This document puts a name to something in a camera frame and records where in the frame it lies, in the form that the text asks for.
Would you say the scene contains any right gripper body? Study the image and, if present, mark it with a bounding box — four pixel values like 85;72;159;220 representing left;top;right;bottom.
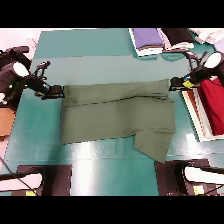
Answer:
168;75;195;92

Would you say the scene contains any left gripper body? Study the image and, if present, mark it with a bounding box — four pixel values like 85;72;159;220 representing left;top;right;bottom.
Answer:
41;84;65;101

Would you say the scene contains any olive green shirt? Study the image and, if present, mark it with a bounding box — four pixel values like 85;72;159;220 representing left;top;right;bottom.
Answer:
59;78;177;164

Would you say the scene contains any red garment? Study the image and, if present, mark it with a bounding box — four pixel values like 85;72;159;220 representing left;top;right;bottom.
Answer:
199;77;224;137

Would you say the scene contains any black garment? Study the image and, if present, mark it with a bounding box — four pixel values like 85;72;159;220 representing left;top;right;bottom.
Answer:
161;28;196;51

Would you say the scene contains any purple garment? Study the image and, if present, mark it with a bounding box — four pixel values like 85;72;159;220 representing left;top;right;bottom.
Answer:
132;28;165;51

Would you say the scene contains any orange garment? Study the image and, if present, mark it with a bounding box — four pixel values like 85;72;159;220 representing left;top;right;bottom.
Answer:
0;108;17;138

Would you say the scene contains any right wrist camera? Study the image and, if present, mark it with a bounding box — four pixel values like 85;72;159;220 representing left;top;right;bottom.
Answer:
181;49;210;73

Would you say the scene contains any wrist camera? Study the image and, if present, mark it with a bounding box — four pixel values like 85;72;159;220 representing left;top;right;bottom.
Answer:
181;49;210;73
32;60;52;80

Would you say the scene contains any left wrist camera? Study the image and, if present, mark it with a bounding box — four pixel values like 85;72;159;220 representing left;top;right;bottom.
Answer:
32;60;52;80

